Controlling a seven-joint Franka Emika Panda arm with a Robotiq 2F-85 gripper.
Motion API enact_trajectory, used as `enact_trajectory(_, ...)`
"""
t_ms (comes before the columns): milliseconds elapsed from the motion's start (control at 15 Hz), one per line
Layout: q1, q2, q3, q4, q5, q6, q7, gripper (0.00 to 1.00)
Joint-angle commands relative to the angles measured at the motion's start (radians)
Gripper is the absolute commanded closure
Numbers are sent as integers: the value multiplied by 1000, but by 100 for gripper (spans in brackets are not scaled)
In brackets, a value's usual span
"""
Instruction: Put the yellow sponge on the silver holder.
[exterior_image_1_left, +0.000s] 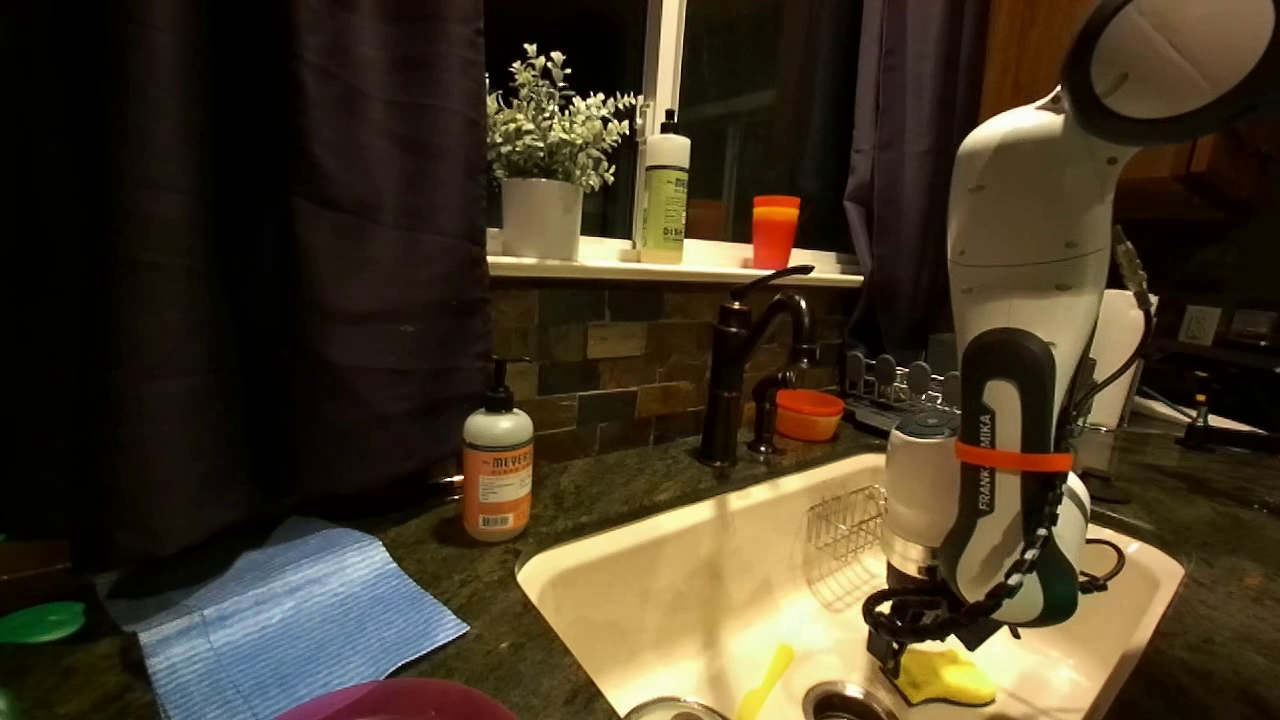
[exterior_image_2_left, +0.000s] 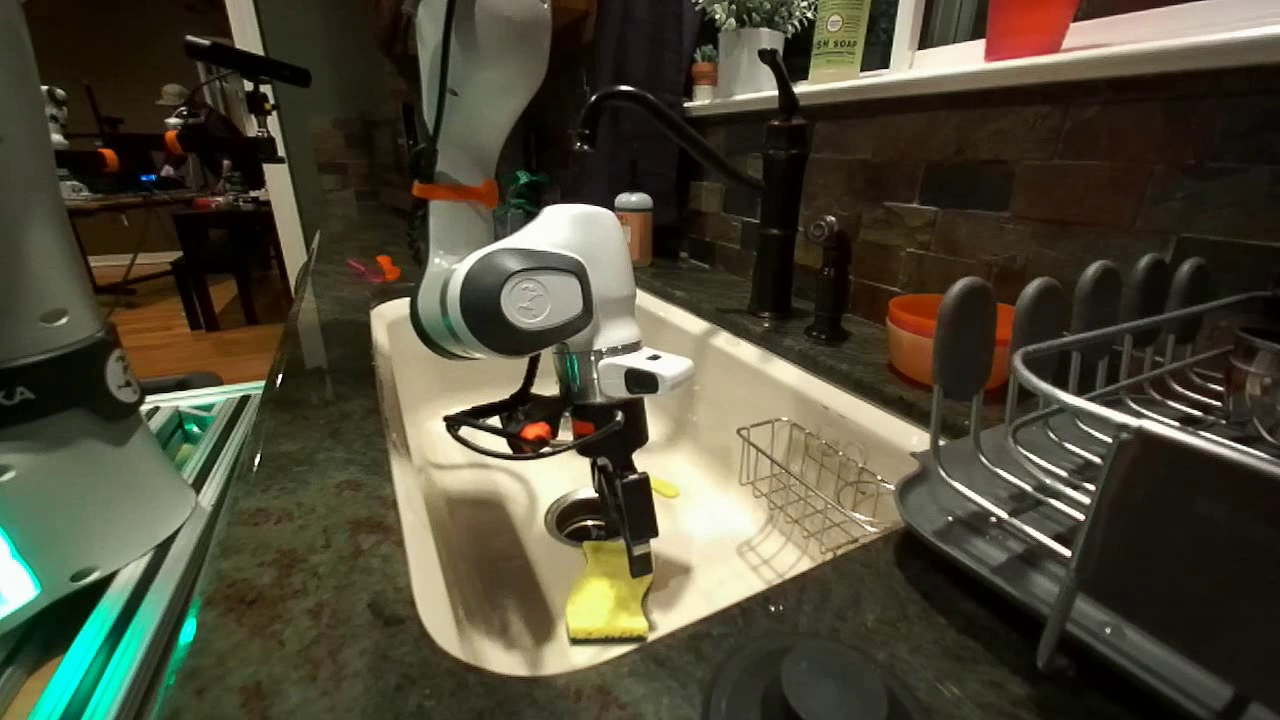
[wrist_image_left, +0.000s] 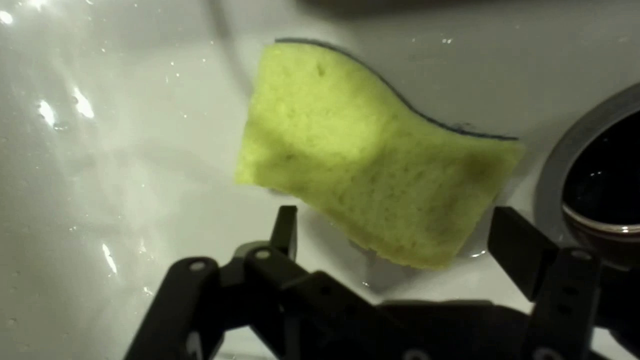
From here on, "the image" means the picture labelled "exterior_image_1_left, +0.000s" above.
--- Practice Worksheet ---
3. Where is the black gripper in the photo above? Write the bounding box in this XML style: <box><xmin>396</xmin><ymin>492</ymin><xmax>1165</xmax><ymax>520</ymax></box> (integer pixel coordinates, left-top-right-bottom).
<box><xmin>860</xmin><ymin>565</ymin><xmax>996</xmax><ymax>673</ymax></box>

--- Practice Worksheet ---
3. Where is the yellow sponge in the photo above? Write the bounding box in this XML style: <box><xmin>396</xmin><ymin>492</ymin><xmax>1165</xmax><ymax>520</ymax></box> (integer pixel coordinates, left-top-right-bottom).
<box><xmin>893</xmin><ymin>636</ymin><xmax>1001</xmax><ymax>711</ymax></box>

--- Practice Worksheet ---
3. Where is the metal sink drain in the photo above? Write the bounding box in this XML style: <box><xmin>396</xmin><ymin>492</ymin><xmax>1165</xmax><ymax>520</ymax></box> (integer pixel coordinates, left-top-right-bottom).
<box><xmin>799</xmin><ymin>675</ymin><xmax>899</xmax><ymax>720</ymax></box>

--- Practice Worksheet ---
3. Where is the yellow plastic utensil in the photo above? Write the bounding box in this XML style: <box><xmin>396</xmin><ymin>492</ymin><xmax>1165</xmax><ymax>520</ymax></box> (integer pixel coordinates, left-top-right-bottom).
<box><xmin>733</xmin><ymin>639</ymin><xmax>799</xmax><ymax>720</ymax></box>

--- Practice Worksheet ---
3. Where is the orange bowl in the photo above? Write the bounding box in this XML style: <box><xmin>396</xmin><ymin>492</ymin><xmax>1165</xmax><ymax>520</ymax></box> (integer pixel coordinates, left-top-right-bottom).
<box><xmin>773</xmin><ymin>386</ymin><xmax>846</xmax><ymax>449</ymax></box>

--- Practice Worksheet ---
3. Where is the dark bronze side sprayer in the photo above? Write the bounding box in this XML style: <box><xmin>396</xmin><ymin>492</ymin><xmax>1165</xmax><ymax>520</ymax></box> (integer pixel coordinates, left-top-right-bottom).
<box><xmin>747</xmin><ymin>372</ymin><xmax>799</xmax><ymax>460</ymax></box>

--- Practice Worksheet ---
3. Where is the white kitchen sink basin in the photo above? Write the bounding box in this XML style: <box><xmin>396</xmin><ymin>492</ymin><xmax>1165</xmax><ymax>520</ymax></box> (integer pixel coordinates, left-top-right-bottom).
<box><xmin>513</xmin><ymin>449</ymin><xmax>1187</xmax><ymax>720</ymax></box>

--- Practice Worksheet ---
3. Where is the dark bronze faucet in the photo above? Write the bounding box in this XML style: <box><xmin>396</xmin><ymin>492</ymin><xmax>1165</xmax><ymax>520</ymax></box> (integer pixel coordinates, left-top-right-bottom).
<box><xmin>697</xmin><ymin>260</ymin><xmax>819</xmax><ymax>472</ymax></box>

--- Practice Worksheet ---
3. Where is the orange plastic cup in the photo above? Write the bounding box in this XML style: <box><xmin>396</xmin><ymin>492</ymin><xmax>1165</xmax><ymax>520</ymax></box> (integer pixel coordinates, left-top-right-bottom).
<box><xmin>747</xmin><ymin>191</ymin><xmax>803</xmax><ymax>272</ymax></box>

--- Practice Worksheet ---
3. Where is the white window sill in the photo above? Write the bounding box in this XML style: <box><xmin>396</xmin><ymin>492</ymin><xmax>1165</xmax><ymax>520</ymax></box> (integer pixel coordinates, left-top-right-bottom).
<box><xmin>483</xmin><ymin>234</ymin><xmax>866</xmax><ymax>294</ymax></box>

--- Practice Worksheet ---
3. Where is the orange label soap bottle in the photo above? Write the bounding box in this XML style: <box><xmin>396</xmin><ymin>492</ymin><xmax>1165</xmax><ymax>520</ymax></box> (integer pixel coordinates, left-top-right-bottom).
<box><xmin>461</xmin><ymin>356</ymin><xmax>535</xmax><ymax>547</ymax></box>

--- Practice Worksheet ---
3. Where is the narrow dark curtain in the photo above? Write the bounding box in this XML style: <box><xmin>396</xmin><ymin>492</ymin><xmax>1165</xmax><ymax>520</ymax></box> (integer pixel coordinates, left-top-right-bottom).
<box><xmin>842</xmin><ymin>0</ymin><xmax>993</xmax><ymax>356</ymax></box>

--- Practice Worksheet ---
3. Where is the green dish soap bottle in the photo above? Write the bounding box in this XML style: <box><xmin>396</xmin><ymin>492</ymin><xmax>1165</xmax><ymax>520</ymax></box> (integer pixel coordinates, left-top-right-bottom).
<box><xmin>633</xmin><ymin>110</ymin><xmax>697</xmax><ymax>269</ymax></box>

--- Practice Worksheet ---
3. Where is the pink bowl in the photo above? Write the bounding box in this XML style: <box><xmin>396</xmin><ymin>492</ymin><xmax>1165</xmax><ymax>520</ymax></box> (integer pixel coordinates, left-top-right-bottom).
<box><xmin>277</xmin><ymin>675</ymin><xmax>515</xmax><ymax>720</ymax></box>

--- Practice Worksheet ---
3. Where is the white plant pot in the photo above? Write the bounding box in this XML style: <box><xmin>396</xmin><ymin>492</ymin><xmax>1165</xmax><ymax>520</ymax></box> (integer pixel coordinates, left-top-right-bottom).
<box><xmin>497</xmin><ymin>171</ymin><xmax>587</xmax><ymax>265</ymax></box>

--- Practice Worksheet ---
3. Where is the wooden cabinet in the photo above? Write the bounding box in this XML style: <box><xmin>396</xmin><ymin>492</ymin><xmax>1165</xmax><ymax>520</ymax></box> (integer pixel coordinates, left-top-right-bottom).
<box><xmin>980</xmin><ymin>0</ymin><xmax>1280</xmax><ymax>226</ymax></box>

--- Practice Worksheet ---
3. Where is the green leafy plant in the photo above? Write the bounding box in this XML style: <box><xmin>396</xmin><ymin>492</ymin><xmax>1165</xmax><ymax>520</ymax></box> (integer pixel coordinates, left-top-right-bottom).
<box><xmin>480</xmin><ymin>40</ymin><xmax>642</xmax><ymax>191</ymax></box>

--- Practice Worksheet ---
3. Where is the blue dish cloth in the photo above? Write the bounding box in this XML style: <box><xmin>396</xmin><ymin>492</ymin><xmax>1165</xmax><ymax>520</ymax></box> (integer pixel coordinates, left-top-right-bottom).
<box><xmin>109</xmin><ymin>516</ymin><xmax>473</xmax><ymax>720</ymax></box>

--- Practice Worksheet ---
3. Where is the large dark curtain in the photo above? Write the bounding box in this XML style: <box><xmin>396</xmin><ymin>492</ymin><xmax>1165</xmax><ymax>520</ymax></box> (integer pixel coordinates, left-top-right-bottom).
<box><xmin>0</xmin><ymin>0</ymin><xmax>490</xmax><ymax>565</ymax></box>

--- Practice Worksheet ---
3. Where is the green round lid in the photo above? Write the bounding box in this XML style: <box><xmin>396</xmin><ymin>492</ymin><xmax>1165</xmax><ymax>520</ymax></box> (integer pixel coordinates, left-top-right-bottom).
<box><xmin>0</xmin><ymin>596</ymin><xmax>89</xmax><ymax>651</ymax></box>

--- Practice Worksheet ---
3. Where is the silver wire sponge holder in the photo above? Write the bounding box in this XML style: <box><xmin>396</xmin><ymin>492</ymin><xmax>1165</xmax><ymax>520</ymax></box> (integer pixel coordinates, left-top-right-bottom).
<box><xmin>799</xmin><ymin>481</ymin><xmax>895</xmax><ymax>617</ymax></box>

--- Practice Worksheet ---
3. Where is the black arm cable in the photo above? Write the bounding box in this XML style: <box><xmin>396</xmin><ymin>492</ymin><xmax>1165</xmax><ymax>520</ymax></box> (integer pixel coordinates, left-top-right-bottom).
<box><xmin>972</xmin><ymin>226</ymin><xmax>1158</xmax><ymax>632</ymax></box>

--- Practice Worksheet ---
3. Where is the orange cable strap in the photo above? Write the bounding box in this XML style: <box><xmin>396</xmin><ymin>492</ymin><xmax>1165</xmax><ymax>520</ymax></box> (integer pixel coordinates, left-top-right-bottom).
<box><xmin>953</xmin><ymin>442</ymin><xmax>1075</xmax><ymax>476</ymax></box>

